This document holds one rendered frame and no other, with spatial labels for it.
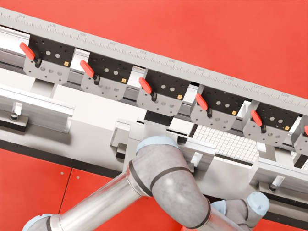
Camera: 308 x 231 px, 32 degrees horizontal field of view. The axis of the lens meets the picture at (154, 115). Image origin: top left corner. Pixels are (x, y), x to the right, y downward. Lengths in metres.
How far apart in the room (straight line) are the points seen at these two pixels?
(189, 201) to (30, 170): 0.83
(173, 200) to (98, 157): 0.67
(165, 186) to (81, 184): 0.72
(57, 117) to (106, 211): 0.61
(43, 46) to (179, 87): 0.47
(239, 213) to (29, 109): 0.83
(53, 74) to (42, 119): 0.22
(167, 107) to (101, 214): 0.55
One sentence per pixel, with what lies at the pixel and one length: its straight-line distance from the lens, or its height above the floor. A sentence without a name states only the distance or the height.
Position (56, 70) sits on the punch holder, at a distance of 1.84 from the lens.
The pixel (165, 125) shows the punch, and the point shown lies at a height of 1.02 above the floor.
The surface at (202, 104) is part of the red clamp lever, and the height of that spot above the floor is 1.21.
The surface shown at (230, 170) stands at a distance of 2.15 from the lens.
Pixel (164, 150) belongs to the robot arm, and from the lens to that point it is 1.41.
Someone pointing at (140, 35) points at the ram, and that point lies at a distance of 1.73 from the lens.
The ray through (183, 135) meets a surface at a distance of 2.01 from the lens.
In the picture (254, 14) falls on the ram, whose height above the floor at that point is 1.56.
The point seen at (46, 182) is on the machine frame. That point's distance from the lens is 2.05.
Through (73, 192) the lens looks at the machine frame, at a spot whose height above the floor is 0.71.
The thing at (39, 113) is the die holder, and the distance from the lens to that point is 1.99.
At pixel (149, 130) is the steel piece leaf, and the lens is 1.95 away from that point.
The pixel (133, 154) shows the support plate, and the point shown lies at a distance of 1.84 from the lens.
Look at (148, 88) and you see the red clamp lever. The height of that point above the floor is 1.21.
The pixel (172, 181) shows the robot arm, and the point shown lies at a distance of 1.35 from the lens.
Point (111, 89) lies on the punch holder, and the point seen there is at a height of 1.14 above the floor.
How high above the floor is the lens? 2.24
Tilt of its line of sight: 37 degrees down
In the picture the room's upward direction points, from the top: 22 degrees clockwise
